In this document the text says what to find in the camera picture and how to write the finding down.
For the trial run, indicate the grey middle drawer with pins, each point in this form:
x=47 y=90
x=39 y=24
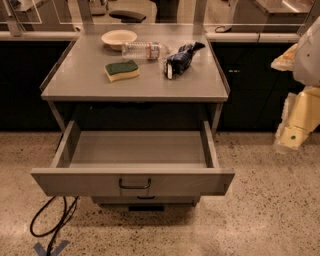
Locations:
x=140 y=200

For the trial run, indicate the blue chip bag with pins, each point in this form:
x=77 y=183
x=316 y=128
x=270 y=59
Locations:
x=179 y=62

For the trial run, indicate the grey metal drawer cabinet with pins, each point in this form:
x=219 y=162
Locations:
x=80 y=91

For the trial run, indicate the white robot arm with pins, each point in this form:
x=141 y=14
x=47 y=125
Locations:
x=307 y=58

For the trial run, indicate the white paper bowl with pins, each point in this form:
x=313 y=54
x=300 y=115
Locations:
x=116 y=38

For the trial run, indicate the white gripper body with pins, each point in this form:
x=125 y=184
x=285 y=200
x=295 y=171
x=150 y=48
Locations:
x=308 y=61

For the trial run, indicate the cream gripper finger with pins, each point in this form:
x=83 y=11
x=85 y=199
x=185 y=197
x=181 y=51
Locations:
x=286 y=61
x=292 y=131

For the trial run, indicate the clear acrylic barrier panel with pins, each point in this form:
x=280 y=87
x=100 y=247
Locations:
x=217 y=16

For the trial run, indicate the clear plastic water bottle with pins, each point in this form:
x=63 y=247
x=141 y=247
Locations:
x=145 y=50

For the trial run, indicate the grey top drawer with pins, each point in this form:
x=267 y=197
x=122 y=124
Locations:
x=134 y=164

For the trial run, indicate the green yellow sponge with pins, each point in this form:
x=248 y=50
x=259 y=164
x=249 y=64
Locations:
x=122 y=70

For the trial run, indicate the grey drawer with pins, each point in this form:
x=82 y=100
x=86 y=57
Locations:
x=140 y=200
x=134 y=164

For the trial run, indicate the black office chair seat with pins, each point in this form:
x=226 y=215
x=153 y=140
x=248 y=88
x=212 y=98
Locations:
x=127 y=16

